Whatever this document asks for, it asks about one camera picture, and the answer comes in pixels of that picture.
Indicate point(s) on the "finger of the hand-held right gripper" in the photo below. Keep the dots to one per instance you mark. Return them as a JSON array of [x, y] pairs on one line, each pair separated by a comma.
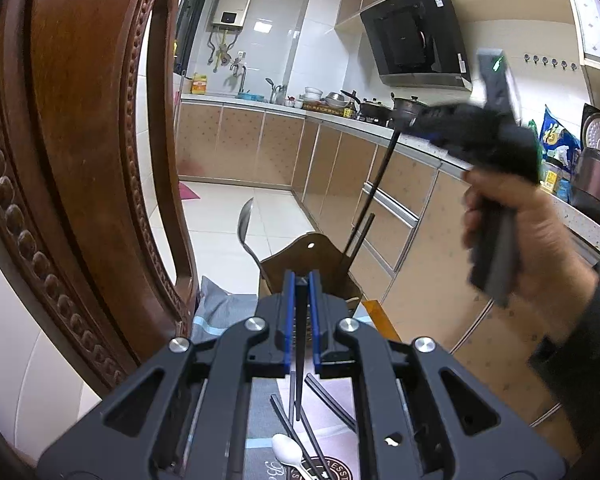
[[435, 116], [432, 135]]

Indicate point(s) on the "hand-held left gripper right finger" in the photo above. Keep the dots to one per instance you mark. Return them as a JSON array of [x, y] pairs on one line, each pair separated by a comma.
[[315, 320]]

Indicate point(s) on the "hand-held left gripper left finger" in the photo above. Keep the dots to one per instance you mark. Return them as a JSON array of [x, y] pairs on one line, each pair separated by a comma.
[[288, 320]]

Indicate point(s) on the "wooden utensil holder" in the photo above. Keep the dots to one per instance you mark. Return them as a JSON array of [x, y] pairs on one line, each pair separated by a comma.
[[305, 255]]

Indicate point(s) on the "slim black chopstick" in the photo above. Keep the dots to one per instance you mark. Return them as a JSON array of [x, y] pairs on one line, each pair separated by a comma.
[[380, 175], [296, 395], [362, 237]]

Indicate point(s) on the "pile of black chopsticks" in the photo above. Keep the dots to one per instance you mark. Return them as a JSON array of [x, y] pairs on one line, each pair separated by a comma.
[[330, 401]]

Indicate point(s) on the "metal ladle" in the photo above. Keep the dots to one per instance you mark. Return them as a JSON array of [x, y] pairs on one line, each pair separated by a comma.
[[245, 227]]

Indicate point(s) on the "white plastic spoon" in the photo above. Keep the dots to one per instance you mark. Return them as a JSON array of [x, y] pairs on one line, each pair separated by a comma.
[[286, 447]]

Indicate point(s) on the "person's right forearm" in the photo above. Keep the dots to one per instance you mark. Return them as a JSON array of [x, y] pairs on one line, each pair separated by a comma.
[[590, 350]]

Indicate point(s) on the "person's right hand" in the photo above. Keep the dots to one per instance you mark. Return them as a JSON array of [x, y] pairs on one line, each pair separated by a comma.
[[550, 240]]

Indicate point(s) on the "metal cooking pot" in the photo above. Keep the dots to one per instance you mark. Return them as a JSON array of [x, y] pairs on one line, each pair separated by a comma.
[[407, 105]]

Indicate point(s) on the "green plastic bag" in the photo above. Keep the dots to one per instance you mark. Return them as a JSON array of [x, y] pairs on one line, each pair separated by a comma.
[[533, 127]]

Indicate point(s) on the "blue snack bag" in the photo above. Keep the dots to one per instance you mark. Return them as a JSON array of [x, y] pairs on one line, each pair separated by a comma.
[[560, 135]]

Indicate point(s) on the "plaid cloth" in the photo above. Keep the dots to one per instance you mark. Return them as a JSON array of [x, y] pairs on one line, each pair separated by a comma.
[[225, 310]]

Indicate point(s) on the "black wok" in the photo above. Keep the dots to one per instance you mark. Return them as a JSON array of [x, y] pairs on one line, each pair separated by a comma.
[[370, 108]]

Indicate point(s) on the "black range hood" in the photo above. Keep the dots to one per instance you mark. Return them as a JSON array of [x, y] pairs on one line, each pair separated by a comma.
[[410, 35]]

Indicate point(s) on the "dark rice cooker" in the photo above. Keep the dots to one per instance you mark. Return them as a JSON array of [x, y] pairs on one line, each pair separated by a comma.
[[597, 160]]

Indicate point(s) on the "metal bowl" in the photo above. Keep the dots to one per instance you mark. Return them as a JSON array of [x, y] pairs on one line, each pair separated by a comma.
[[336, 99]]

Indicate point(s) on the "stack of white bowls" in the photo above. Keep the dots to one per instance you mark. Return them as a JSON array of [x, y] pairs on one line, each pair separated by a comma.
[[312, 94]]

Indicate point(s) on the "red floor mat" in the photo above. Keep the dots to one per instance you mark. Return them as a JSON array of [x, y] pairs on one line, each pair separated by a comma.
[[187, 191]]

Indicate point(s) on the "blue basin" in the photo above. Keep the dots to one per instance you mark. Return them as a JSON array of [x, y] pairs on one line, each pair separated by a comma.
[[250, 96]]

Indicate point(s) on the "kitchen base cabinets with counter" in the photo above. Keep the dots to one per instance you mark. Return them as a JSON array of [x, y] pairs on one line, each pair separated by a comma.
[[240, 140]]

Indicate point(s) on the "white water heater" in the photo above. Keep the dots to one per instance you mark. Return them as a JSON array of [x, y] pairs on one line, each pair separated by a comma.
[[232, 5]]

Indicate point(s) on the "yellow box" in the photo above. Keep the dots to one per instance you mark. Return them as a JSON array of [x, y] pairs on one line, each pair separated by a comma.
[[200, 84]]

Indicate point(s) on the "dark window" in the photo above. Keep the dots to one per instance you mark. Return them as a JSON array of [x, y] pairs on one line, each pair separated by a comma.
[[192, 10]]

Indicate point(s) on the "carved brown wooden chair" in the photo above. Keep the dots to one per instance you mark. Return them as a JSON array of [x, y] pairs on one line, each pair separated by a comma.
[[70, 110]]

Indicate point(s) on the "row of wall hooks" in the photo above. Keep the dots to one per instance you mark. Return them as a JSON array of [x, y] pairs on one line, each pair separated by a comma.
[[550, 60]]

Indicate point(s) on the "wall faucet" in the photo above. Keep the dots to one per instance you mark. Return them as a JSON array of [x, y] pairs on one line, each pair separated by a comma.
[[237, 69]]

